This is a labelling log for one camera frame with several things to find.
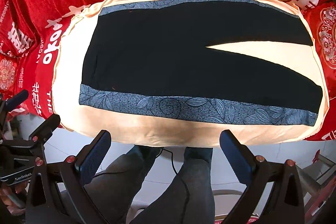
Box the black pants with blue trim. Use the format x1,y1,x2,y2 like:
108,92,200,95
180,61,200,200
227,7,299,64
79,0,323,126

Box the grey metal chair frame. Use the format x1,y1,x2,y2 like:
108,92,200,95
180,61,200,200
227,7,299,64
212,154,336,224

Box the cream peach cushion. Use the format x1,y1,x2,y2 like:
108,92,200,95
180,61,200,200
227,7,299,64
52,0,329,147

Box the person's right leg grey trousers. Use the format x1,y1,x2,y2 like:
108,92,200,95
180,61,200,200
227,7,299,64
131,147,215,224

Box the person's left leg grey trousers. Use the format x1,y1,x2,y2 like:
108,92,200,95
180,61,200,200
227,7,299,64
84,145,161,223

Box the person's left hand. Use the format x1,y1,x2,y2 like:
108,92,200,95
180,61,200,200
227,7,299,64
0,182,28,216

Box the person's leg grey trousers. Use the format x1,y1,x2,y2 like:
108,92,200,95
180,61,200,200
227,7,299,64
84,145,161,223
131,147,215,224

